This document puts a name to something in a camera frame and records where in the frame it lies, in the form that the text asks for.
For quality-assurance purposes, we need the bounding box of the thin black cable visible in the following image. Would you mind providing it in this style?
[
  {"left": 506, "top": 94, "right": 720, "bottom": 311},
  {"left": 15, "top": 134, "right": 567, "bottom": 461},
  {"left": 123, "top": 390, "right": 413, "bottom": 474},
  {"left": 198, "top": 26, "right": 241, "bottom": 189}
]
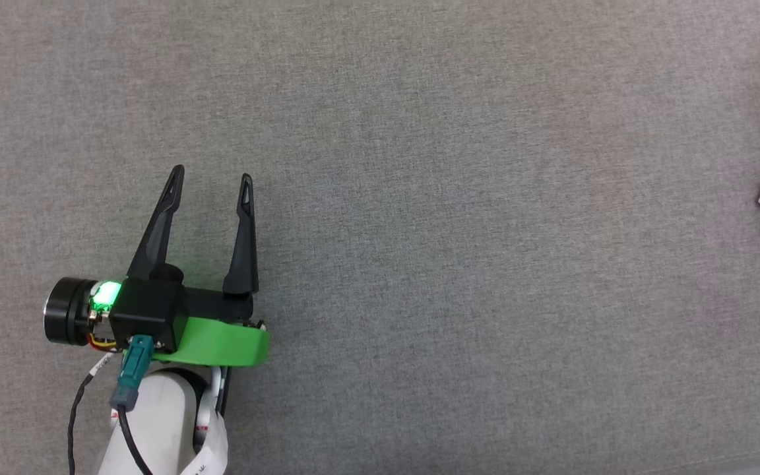
[{"left": 67, "top": 350, "right": 123, "bottom": 475}]

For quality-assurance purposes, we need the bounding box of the white cable strap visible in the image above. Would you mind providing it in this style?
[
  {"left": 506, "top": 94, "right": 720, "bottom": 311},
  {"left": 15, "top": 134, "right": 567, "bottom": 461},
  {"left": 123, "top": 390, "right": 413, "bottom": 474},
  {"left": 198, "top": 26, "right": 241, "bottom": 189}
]
[{"left": 179, "top": 365, "right": 230, "bottom": 475}]

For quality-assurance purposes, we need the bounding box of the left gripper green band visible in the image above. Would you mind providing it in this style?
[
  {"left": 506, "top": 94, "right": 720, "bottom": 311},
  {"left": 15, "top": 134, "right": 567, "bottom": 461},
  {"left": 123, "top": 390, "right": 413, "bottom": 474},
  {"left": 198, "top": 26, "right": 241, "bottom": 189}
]
[{"left": 44, "top": 165, "right": 270, "bottom": 367}]

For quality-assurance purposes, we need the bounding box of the grey fabric sofa cushion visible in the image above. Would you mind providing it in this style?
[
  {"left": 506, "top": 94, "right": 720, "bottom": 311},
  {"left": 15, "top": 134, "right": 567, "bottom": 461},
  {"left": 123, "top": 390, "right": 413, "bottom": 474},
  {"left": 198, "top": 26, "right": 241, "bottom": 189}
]
[{"left": 0, "top": 0, "right": 760, "bottom": 475}]

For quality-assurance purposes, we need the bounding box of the black cable with teal connector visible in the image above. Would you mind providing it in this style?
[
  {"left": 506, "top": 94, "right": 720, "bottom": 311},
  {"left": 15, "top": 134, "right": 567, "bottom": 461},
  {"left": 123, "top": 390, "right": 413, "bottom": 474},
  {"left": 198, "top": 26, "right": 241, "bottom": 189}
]
[{"left": 110, "top": 333, "right": 156, "bottom": 475}]

